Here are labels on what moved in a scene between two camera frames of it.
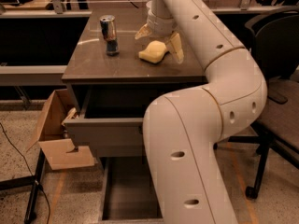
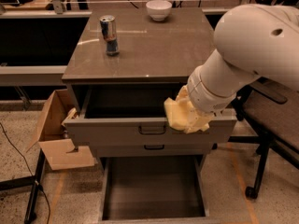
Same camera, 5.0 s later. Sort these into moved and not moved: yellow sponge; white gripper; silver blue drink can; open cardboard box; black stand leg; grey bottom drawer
Moved: white gripper; yellow sponge
Not moved: open cardboard box; grey bottom drawer; black stand leg; silver blue drink can
